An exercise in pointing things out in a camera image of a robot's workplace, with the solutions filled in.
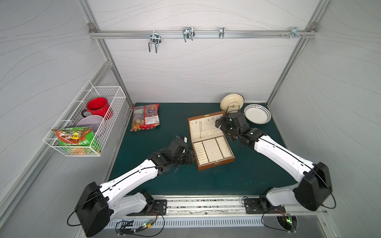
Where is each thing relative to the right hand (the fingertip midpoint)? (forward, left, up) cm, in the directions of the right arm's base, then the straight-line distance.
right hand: (219, 123), depth 82 cm
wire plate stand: (+23, -12, -9) cm, 28 cm away
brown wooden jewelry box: (-6, +4, -16) cm, 17 cm away
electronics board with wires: (-48, +33, -19) cm, 61 cm away
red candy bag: (+16, +52, -16) cm, 56 cm away
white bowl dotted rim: (+27, -34, -21) cm, 48 cm away
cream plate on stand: (+23, -11, -6) cm, 26 cm away
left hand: (-17, +14, -8) cm, 23 cm away
